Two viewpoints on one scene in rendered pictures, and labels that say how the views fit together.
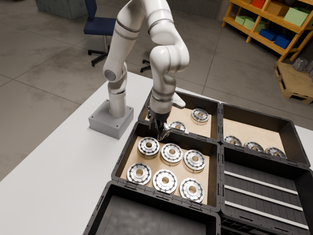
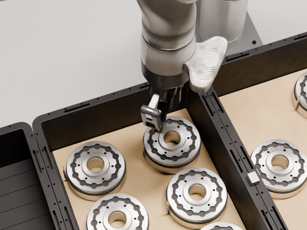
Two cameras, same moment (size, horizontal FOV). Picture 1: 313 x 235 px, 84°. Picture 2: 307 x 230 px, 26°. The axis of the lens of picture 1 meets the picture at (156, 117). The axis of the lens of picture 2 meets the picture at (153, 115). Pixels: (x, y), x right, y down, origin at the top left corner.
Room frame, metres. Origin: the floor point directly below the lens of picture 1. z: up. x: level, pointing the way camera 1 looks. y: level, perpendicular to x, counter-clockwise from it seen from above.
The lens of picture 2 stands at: (0.15, -0.50, 1.87)
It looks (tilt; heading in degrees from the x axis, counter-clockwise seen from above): 57 degrees down; 61
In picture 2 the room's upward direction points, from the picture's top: straight up
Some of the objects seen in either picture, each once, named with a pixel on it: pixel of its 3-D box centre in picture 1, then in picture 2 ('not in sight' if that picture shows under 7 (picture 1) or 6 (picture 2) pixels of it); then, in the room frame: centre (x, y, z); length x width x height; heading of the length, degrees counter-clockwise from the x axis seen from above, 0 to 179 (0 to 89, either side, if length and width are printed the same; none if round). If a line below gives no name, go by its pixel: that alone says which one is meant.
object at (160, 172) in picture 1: (165, 181); (117, 221); (0.31, -0.08, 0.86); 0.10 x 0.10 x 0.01
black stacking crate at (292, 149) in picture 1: (253, 137); not in sight; (0.62, -0.52, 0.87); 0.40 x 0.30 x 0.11; 83
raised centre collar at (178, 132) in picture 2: (148, 145); (172, 138); (0.46, 0.01, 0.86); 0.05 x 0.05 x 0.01
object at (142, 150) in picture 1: (148, 145); (172, 140); (0.46, 0.01, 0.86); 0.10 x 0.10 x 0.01
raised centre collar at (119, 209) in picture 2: (165, 180); (117, 220); (0.31, -0.08, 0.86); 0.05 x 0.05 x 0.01
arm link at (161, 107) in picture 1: (166, 97); (181, 44); (0.45, -0.02, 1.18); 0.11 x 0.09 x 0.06; 128
